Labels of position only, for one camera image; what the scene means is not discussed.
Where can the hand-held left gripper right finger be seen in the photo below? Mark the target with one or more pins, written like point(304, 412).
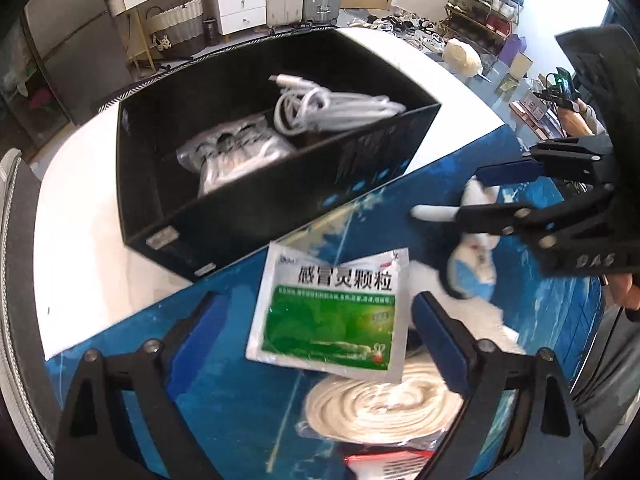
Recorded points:
point(440, 342)

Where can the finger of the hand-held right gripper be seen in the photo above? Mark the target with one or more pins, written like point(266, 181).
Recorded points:
point(500, 217)
point(505, 172)

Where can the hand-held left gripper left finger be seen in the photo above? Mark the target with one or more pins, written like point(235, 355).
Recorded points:
point(200, 337)

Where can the white plush doll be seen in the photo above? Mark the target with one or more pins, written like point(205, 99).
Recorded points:
point(475, 255)

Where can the green white medicine sachet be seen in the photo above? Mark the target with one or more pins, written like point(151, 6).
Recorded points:
point(325, 320)

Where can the black storage box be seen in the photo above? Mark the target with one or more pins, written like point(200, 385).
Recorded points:
point(250, 220)

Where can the clear bag of white pieces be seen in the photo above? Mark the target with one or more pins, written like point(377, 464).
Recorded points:
point(235, 155)

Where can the black handheld device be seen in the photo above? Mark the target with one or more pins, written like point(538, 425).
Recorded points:
point(562, 87)

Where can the cream yarn ball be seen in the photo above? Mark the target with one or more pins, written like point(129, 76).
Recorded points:
point(462, 57)

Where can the purple bag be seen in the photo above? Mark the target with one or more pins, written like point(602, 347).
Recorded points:
point(514, 50)

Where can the red white packet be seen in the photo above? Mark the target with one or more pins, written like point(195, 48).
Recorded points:
point(385, 465)

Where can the metal shoe rack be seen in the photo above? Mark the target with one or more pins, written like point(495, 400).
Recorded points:
point(480, 10)

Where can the pile of shoes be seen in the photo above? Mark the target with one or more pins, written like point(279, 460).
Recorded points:
point(395, 25)

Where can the grey sofa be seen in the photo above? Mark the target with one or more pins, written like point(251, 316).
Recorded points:
point(20, 260)

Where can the dark glass cabinet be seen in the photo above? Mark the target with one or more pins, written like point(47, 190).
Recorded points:
point(30, 95)

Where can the grey refrigerator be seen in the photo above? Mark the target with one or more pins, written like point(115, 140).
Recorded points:
point(75, 60)

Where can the black water bottle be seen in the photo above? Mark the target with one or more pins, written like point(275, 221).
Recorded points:
point(211, 31)

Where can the woven laundry basket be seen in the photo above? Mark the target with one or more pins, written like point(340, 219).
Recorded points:
point(175, 20)

